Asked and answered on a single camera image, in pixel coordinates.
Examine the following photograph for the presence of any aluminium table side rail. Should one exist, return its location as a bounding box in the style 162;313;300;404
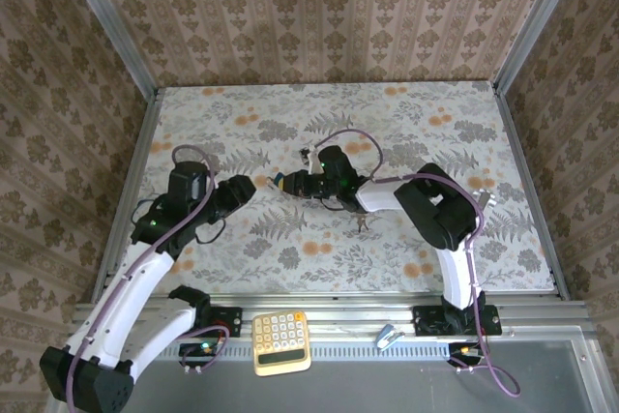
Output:
90;88;162;304
491;83;573;301

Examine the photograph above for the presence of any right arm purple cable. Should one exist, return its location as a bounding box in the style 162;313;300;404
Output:
315;128;523;398

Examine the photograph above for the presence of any silver metal clamp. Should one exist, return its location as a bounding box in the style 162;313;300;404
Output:
472;189;499;211

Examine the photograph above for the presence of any aluminium mounting rail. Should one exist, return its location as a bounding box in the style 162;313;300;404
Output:
66;292;597;342

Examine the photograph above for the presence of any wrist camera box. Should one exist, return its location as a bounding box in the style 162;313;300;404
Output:
167;160;217;202
298;143;325;176

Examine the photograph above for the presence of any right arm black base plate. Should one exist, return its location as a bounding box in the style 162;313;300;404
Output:
412;303;504;338

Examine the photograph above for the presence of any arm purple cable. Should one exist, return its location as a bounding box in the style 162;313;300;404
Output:
315;128;523;398
64;143;229;407

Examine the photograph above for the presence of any grey slotted cable duct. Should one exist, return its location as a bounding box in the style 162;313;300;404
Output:
159;341;457;362

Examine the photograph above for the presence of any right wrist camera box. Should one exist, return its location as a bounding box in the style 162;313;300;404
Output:
298;143;325;176

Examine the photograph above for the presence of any aluminium corner post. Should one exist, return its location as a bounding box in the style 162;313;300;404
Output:
489;0;590;95
51;0;162;101

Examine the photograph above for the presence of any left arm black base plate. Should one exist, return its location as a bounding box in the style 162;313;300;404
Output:
166;305;244;339

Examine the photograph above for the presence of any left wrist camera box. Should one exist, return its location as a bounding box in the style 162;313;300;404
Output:
167;160;217;202

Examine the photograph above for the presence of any beige calculator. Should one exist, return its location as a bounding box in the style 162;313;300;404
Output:
251;310;313;378

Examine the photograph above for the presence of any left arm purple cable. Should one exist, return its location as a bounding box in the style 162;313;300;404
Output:
64;143;229;407

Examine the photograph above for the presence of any blue white stapler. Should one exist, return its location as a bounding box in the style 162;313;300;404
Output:
375;322;405;351

